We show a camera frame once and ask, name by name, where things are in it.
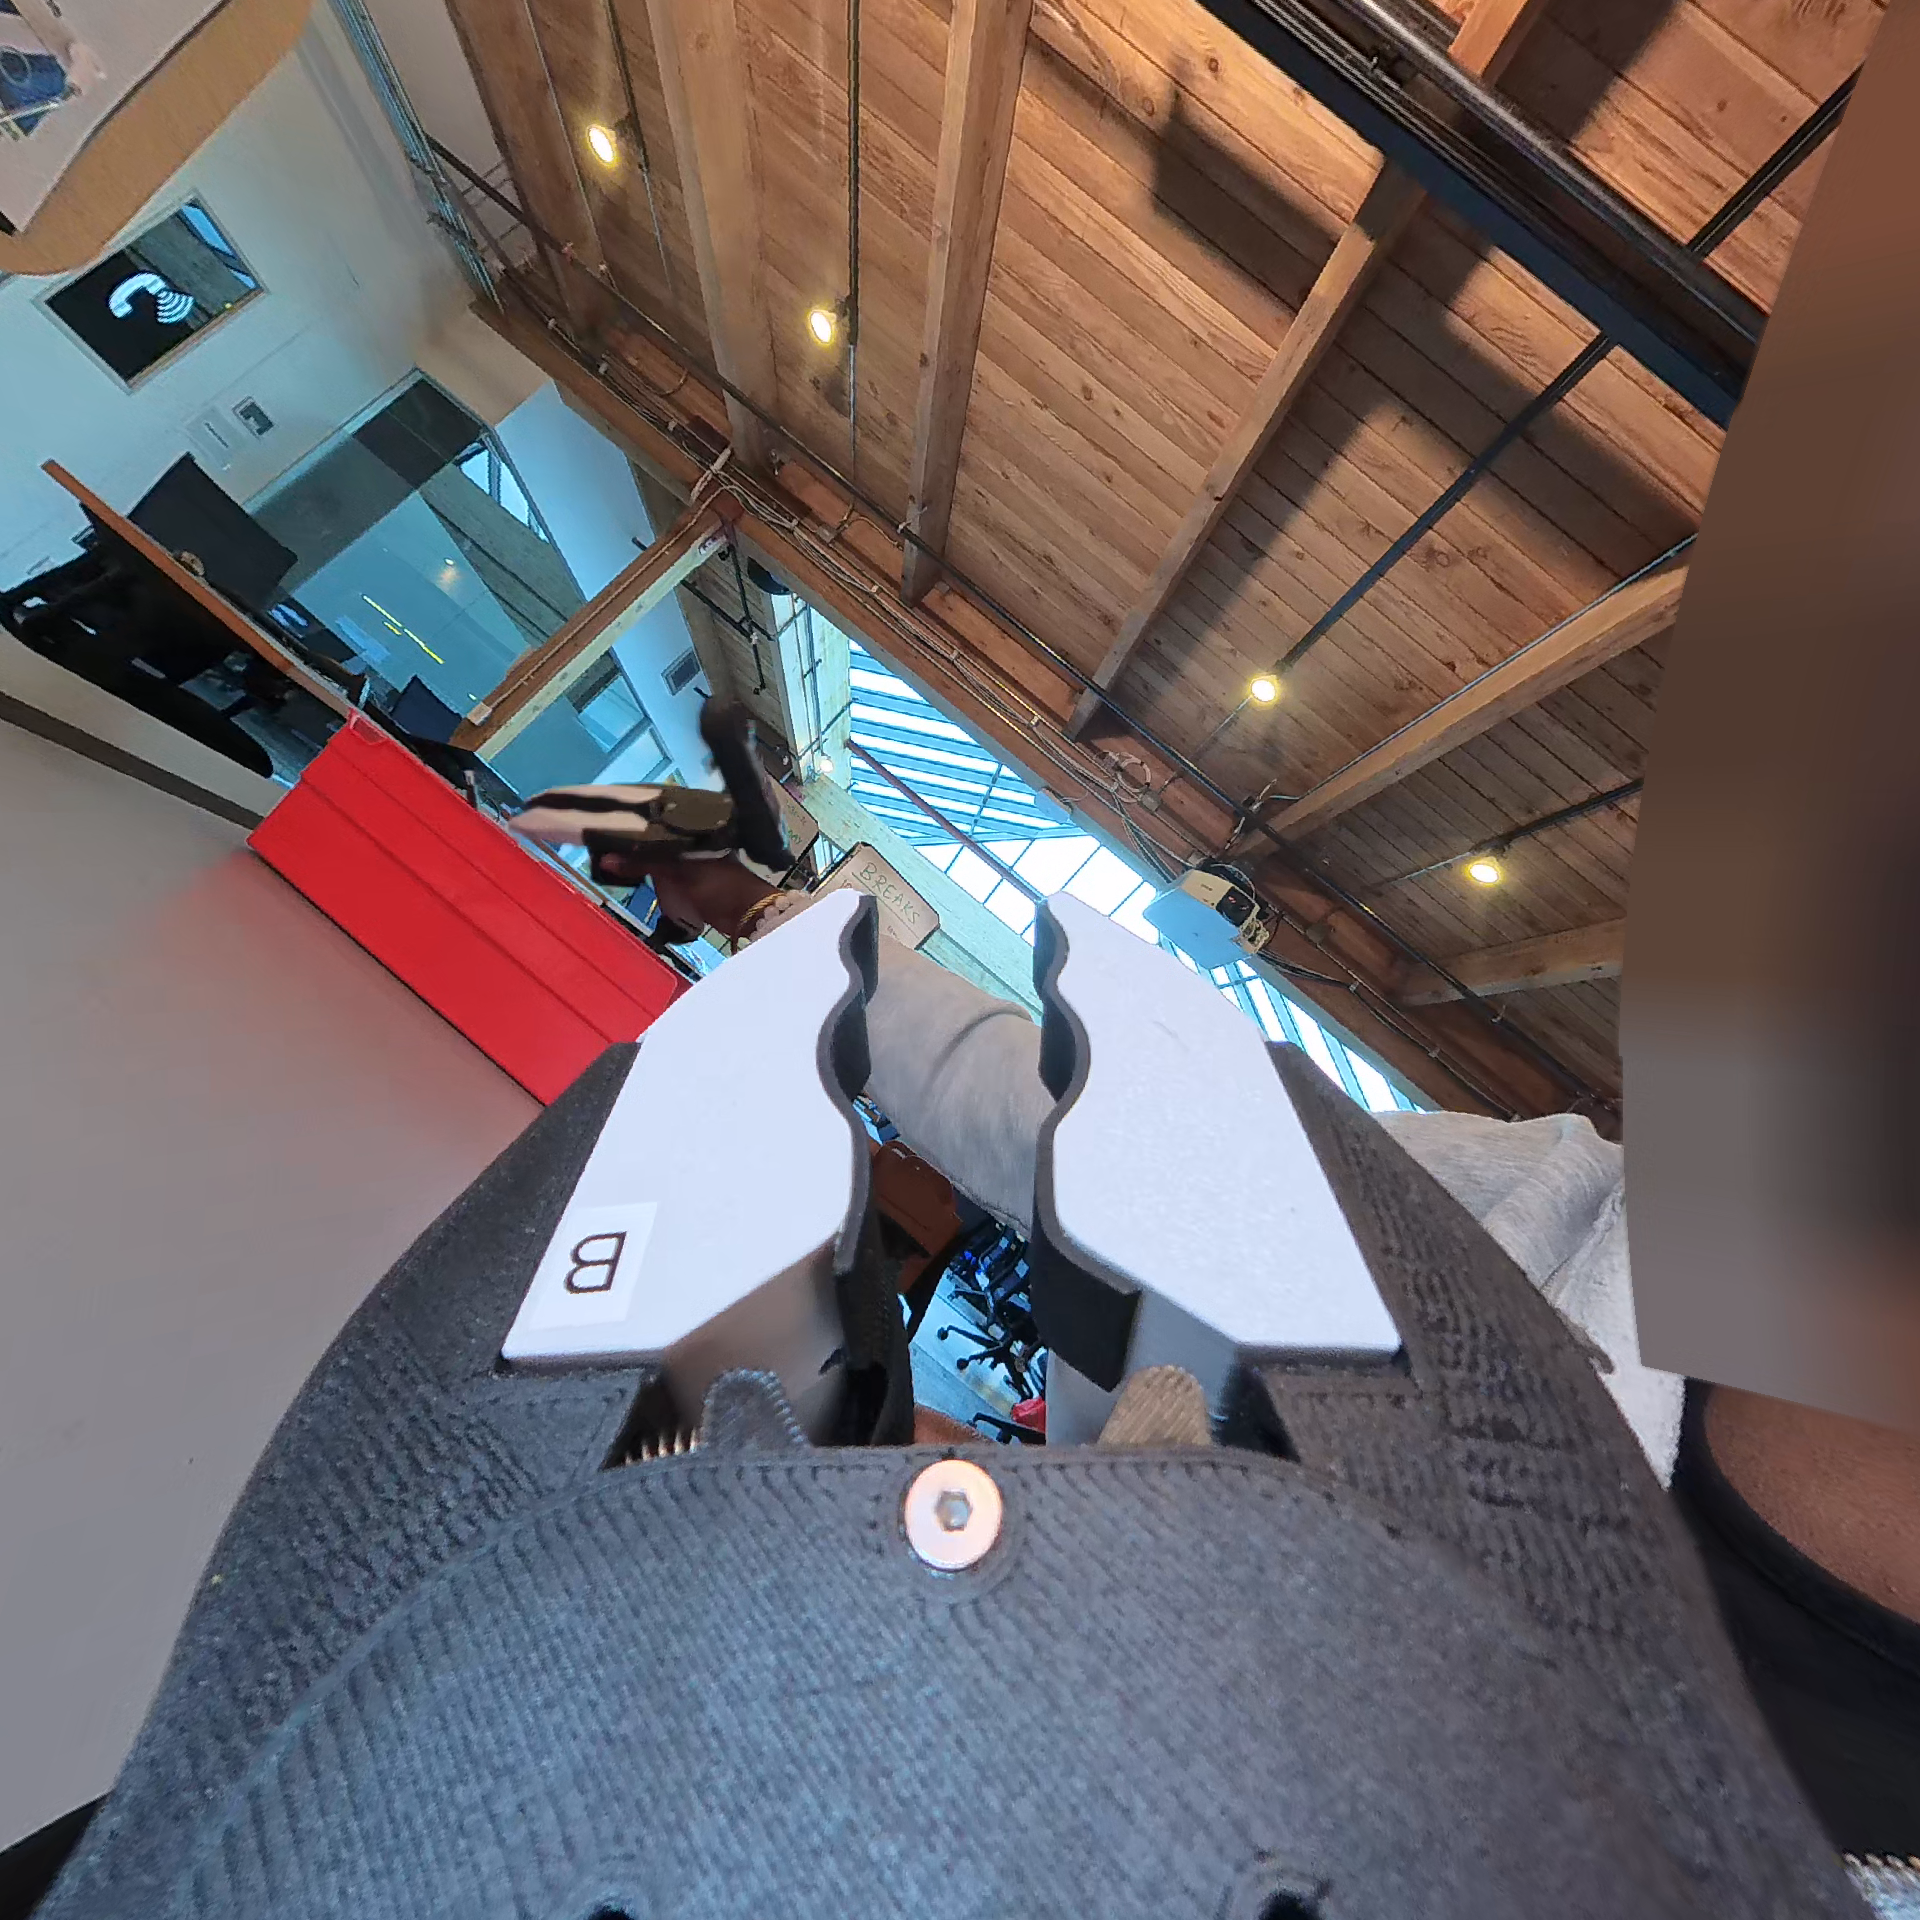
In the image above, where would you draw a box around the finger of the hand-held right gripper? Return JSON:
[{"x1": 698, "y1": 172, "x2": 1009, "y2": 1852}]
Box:
[{"x1": 509, "y1": 780, "x2": 671, "y2": 845}]

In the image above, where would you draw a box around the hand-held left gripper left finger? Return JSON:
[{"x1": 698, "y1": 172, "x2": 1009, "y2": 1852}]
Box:
[{"x1": 500, "y1": 890, "x2": 883, "y2": 1377}]

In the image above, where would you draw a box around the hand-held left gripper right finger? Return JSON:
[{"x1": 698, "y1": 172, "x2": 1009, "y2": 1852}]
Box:
[{"x1": 1029, "y1": 890, "x2": 1402, "y2": 1445}]

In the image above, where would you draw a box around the red plastic bin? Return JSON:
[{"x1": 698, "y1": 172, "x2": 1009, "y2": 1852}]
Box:
[{"x1": 248, "y1": 710, "x2": 698, "y2": 1108}]

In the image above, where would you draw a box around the person's right forearm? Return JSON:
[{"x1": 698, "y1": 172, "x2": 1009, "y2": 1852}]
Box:
[{"x1": 786, "y1": 901, "x2": 1059, "y2": 1232}]

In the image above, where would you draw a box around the person's right hand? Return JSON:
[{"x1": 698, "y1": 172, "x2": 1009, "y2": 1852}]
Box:
[{"x1": 656, "y1": 855, "x2": 797, "y2": 944}]

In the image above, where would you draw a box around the handwritten whiteboard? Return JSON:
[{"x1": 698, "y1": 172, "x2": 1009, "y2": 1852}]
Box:
[{"x1": 849, "y1": 844, "x2": 944, "y2": 951}]

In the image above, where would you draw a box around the row of black office chairs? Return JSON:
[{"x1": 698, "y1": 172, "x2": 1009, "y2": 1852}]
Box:
[{"x1": 900, "y1": 1199, "x2": 1051, "y2": 1445}]

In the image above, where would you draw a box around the white ceiling projector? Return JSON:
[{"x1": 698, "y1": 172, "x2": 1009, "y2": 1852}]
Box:
[{"x1": 1144, "y1": 860, "x2": 1273, "y2": 964}]

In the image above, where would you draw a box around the black office chair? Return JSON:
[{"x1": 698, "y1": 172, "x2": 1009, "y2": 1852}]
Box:
[{"x1": 0, "y1": 562, "x2": 280, "y2": 781}]

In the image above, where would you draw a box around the white instruction sign stand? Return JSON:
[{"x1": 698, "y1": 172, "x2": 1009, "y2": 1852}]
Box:
[{"x1": 0, "y1": 0, "x2": 128, "y2": 238}]

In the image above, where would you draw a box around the wooden support post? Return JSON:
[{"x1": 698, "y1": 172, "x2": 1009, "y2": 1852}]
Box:
[{"x1": 449, "y1": 496, "x2": 747, "y2": 753}]

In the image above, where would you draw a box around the phone symbol wall sign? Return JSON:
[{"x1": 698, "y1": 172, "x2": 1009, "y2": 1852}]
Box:
[{"x1": 40, "y1": 190, "x2": 271, "y2": 396}]

